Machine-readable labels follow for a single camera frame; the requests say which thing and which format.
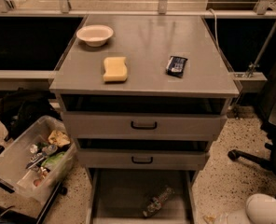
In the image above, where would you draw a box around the clear plastic storage bin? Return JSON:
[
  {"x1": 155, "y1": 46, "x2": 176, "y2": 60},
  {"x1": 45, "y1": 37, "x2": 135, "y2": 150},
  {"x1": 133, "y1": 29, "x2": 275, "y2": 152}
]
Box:
[{"x1": 0, "y1": 116, "x2": 76, "y2": 203}]

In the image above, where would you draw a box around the grey drawer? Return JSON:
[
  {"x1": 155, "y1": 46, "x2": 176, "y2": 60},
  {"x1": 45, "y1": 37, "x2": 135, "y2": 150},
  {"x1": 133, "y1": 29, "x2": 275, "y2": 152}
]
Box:
[
  {"x1": 77, "y1": 139, "x2": 210, "y2": 171},
  {"x1": 86, "y1": 169, "x2": 197, "y2": 224},
  {"x1": 62, "y1": 94, "x2": 227, "y2": 140}
]

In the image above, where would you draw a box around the middle grey drawer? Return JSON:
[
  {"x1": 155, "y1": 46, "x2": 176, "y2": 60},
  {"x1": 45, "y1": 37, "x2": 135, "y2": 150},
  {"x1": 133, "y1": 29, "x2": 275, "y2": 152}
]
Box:
[{"x1": 77, "y1": 139, "x2": 210, "y2": 171}]

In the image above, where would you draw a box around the grey drawer cabinet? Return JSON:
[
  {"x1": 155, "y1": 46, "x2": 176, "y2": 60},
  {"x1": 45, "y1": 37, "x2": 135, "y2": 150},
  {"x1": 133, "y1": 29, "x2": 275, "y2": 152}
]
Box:
[{"x1": 48, "y1": 14, "x2": 242, "y2": 224}]

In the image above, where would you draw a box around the bottom grey drawer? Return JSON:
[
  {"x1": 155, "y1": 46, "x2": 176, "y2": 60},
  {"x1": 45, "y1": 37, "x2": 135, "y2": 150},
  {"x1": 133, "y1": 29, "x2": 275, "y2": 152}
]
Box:
[{"x1": 86, "y1": 169, "x2": 197, "y2": 224}]

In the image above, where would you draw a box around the white cable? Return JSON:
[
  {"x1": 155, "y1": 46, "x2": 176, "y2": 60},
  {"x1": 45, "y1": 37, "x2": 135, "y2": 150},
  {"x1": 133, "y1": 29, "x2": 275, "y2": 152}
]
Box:
[{"x1": 208, "y1": 7, "x2": 221, "y2": 53}]

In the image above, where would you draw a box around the crumpled yellow snack bag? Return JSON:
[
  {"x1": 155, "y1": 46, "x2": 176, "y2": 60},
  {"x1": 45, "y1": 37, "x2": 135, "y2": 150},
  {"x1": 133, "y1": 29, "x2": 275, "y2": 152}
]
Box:
[{"x1": 48, "y1": 130, "x2": 71, "y2": 147}]

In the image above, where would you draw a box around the dark blue snack packet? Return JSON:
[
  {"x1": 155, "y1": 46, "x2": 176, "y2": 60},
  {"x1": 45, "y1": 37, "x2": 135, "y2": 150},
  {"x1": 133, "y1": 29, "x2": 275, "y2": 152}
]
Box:
[{"x1": 166, "y1": 56, "x2": 187, "y2": 77}]

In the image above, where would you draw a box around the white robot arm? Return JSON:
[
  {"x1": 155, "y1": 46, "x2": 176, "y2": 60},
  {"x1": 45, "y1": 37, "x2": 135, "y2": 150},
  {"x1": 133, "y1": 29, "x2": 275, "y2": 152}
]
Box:
[{"x1": 214, "y1": 193, "x2": 276, "y2": 224}]

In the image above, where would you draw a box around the top grey drawer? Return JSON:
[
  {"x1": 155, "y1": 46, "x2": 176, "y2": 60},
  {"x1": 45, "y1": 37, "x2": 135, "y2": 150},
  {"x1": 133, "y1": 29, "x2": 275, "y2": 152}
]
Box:
[{"x1": 62, "y1": 94, "x2": 227, "y2": 140}]

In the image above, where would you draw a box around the white bowl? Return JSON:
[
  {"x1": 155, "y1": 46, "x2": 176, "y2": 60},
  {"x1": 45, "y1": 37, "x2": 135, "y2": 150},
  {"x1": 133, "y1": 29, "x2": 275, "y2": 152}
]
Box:
[{"x1": 76, "y1": 25, "x2": 114, "y2": 47}]

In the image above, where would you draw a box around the black office chair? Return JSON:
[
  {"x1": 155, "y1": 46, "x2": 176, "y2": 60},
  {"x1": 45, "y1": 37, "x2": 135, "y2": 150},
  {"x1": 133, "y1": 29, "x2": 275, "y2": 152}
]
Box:
[{"x1": 227, "y1": 44, "x2": 276, "y2": 203}]

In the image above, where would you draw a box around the clear plastic water bottle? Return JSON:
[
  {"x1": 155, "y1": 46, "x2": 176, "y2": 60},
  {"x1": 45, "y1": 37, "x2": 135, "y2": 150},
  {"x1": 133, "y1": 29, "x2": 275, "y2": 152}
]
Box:
[{"x1": 143, "y1": 186, "x2": 174, "y2": 217}]

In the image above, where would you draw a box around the metal diagonal rod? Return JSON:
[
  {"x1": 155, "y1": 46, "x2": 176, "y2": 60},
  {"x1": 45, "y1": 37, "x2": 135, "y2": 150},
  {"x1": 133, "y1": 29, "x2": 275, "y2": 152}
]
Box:
[{"x1": 243, "y1": 21, "x2": 276, "y2": 78}]

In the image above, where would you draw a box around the black backpack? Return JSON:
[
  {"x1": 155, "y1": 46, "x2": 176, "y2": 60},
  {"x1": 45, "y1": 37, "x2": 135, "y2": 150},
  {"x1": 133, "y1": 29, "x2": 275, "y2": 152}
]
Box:
[{"x1": 0, "y1": 89, "x2": 62, "y2": 141}]

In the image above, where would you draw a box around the yellow sponge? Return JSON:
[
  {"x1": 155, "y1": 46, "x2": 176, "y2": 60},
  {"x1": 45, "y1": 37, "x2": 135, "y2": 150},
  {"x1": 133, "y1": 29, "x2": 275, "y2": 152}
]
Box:
[{"x1": 103, "y1": 57, "x2": 128, "y2": 82}]

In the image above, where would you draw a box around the green snack bag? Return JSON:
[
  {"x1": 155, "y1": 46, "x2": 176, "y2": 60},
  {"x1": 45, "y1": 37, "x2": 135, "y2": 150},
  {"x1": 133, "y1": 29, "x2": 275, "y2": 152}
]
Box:
[{"x1": 41, "y1": 152, "x2": 65, "y2": 170}]

